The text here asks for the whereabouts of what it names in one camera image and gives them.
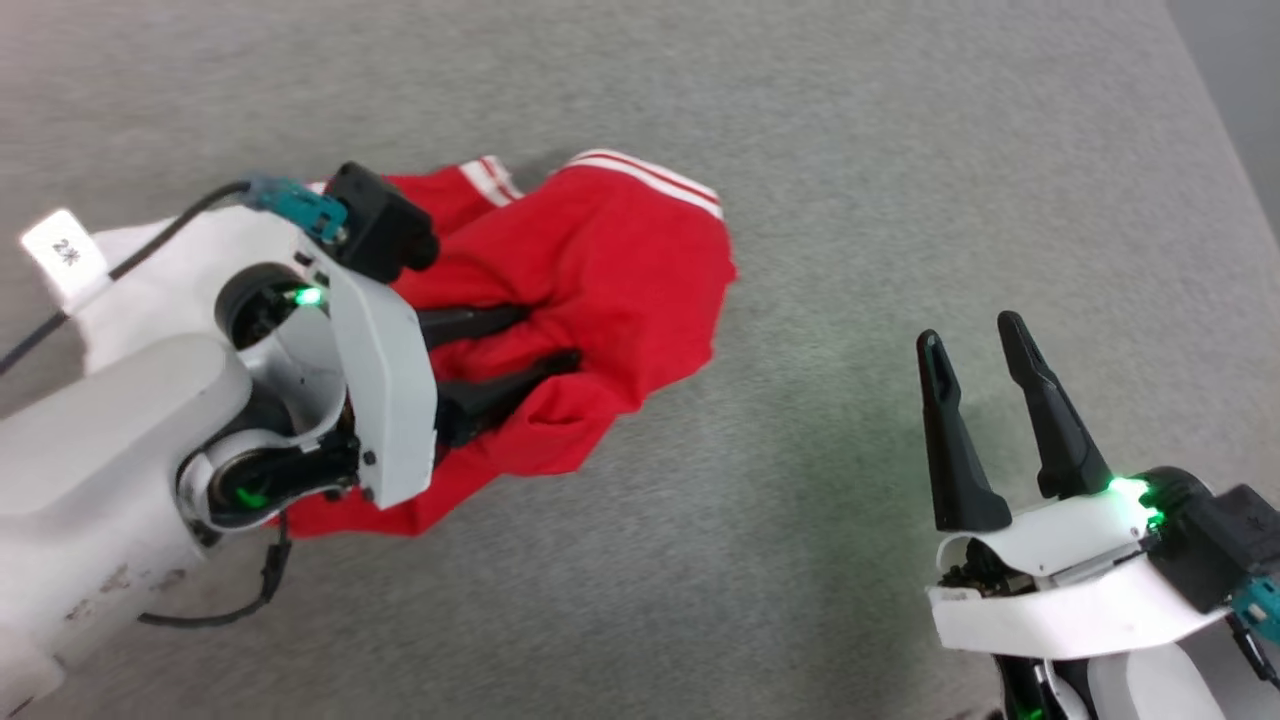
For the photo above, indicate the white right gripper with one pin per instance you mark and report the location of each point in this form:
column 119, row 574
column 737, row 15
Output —
column 1060, row 610

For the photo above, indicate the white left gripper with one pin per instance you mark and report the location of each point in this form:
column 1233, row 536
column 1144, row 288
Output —
column 390, row 400

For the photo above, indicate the red jersey with white trim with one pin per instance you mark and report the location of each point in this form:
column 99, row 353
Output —
column 620, row 260

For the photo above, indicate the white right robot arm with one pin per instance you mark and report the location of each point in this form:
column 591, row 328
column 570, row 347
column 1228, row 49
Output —
column 1130, row 690

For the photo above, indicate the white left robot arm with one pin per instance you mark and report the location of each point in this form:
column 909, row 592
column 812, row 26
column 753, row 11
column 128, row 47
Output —
column 110, row 450

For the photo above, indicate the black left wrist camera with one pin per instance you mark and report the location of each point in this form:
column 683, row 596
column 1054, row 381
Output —
column 385, row 225

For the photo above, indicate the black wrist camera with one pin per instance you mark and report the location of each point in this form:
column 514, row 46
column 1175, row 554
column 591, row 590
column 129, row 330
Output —
column 385, row 225
column 1220, row 545

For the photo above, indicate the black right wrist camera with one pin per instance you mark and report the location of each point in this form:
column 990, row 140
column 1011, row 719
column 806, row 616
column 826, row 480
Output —
column 1220, row 545

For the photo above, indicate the teal left camera connector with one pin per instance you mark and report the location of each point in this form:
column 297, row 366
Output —
column 300, row 208

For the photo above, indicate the teal camera connector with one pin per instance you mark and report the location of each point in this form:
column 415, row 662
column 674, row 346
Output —
column 300, row 208
column 1260, row 605

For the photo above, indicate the teal right camera connector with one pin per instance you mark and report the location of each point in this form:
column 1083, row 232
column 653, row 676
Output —
column 1260, row 605

